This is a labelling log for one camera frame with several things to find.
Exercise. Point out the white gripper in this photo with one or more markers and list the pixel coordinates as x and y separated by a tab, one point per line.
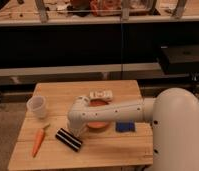
76	127

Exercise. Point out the black striped eraser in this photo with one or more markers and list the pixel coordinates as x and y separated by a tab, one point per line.
68	139

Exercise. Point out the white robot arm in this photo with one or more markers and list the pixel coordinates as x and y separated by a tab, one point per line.
174	115

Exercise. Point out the orange round plate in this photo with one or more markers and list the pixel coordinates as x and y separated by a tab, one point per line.
97	125

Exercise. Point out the white small box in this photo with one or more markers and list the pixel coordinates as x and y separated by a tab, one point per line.
105	95

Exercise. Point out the orange toy carrot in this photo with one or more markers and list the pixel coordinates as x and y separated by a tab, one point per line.
39	139

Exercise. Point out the blue sponge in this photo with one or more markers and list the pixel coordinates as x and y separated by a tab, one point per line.
125	127

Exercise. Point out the clear plastic cup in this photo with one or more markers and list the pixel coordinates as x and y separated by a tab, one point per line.
37	106

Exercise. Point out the long metal shelf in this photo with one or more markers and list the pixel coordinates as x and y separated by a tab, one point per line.
85	12

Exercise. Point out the black box on shelf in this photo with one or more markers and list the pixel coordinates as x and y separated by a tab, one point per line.
179	59

